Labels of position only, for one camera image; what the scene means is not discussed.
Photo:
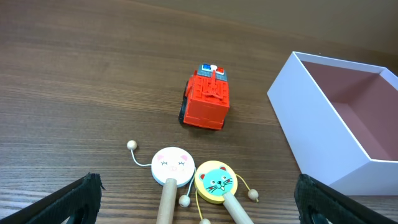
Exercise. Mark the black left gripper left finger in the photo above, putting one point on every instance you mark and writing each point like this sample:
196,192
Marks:
76,203

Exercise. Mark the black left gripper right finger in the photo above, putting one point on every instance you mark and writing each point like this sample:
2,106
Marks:
319,203

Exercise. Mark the red toy fire truck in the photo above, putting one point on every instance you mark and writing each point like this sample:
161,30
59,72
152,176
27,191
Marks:
205,101

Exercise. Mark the white box pink inside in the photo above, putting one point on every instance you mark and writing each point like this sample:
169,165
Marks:
340,121

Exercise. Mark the yellow mouse rattle drum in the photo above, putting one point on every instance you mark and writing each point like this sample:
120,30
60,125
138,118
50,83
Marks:
217,183

